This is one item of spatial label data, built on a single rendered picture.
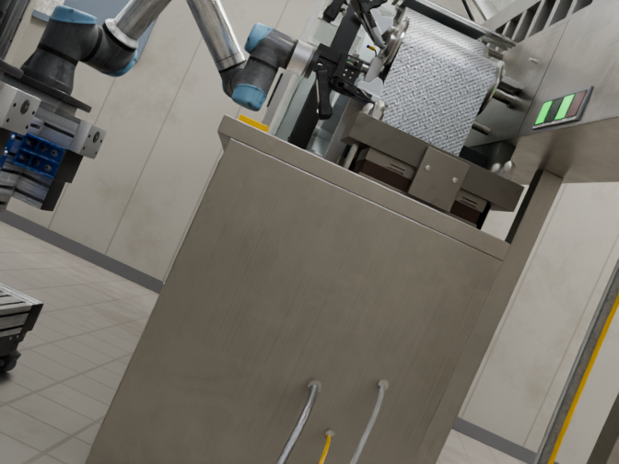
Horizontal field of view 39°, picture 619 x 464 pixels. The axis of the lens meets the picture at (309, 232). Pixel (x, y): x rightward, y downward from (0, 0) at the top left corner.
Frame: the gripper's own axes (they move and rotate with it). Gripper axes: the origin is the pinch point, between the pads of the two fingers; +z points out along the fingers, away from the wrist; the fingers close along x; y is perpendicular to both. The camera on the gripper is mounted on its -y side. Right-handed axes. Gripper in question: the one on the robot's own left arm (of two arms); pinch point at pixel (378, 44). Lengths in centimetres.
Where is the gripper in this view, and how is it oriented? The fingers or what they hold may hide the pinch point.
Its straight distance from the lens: 217.9
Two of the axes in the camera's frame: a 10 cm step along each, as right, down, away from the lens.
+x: -0.8, -0.4, 10.0
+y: 9.0, -4.4, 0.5
